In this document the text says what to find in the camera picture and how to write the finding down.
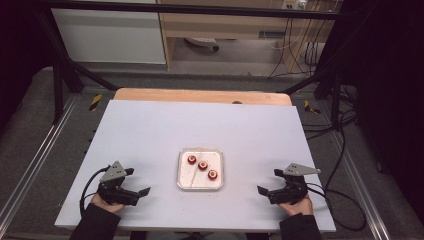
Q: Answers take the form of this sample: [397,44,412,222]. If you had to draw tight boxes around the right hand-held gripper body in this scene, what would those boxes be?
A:
[268,162,322,205]

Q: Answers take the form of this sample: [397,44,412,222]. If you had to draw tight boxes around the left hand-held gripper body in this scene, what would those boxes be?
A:
[97,160,140,207]

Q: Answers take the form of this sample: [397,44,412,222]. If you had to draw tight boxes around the square clear plastic tray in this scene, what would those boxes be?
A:
[176,147,225,191]

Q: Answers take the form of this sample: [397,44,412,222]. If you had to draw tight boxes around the thin bamboo skewer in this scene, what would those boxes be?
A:
[190,148,203,188]

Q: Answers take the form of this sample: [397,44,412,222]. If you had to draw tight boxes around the person's left hand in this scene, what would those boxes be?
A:
[90,194,126,215]

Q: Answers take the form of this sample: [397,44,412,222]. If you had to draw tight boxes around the person's right hand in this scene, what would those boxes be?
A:
[279,194,314,217]

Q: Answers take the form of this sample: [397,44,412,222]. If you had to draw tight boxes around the yellow and black tape strip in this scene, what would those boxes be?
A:
[303,99,321,115]
[88,93,103,112]

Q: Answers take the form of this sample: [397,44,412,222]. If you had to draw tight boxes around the white cabinet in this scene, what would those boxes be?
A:
[51,8,167,65]

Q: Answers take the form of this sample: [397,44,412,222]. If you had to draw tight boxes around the dark curtain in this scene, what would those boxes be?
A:
[0,0,51,134]
[343,0,424,218]

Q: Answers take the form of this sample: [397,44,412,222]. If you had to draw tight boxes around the white chair base with caster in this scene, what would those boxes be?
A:
[184,37,220,52]

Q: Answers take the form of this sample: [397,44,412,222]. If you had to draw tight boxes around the light wooden desk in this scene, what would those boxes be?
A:
[156,0,334,73]

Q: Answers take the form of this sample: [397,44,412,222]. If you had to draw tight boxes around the white power strip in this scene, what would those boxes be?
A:
[281,0,308,10]

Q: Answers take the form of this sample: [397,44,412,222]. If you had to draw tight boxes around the left hand-held gripper cable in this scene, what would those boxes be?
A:
[79,165,111,218]

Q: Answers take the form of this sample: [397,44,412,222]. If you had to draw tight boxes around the hand-held gripper cable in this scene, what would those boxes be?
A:
[305,181,368,232]
[79,165,111,218]

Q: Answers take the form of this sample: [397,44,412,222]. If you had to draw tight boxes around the right hand-held gripper cable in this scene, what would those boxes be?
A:
[305,181,368,232]

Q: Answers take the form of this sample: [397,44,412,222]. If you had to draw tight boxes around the aluminium floor rail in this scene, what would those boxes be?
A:
[328,129,391,240]
[0,94,79,228]

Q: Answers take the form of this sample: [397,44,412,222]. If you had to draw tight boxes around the black floor cables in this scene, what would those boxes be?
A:
[301,84,359,141]

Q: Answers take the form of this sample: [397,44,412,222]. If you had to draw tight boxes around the black metal frame leg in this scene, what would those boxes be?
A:
[283,19,344,129]
[36,13,119,124]

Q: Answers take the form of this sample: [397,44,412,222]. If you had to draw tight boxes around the bundle of hanging cables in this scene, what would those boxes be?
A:
[268,18,329,79]

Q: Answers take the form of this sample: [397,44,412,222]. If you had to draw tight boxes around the black metal frame crossbar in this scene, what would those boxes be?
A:
[43,0,344,20]

